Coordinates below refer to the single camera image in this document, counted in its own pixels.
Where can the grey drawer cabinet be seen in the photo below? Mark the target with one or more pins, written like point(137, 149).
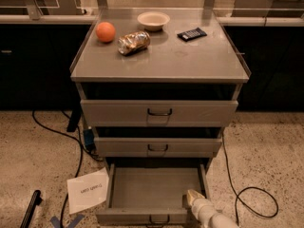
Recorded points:
point(169, 69)

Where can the black bar on floor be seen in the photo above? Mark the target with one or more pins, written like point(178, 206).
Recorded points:
point(34, 202)

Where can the orange fruit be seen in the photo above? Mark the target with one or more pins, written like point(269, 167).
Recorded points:
point(105, 32)

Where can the black snack packet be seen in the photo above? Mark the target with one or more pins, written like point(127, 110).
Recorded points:
point(192, 34)

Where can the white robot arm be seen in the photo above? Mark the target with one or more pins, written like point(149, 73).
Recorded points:
point(205, 212)

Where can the blue power adapter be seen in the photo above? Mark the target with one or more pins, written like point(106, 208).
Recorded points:
point(89, 140)

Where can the dark counter with rail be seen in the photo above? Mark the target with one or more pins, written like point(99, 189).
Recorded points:
point(35, 61)

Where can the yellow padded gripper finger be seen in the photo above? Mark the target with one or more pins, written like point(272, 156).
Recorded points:
point(193, 195)

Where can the crushed metallic can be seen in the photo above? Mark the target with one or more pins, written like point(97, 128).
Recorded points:
point(133, 42)

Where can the grey drawer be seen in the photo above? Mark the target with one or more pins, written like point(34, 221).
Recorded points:
point(157, 147)
point(152, 195)
point(158, 113)

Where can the white paper bowl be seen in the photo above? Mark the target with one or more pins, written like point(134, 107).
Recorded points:
point(153, 20)

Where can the white paper sign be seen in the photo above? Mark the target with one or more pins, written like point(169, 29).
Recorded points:
point(87, 191)

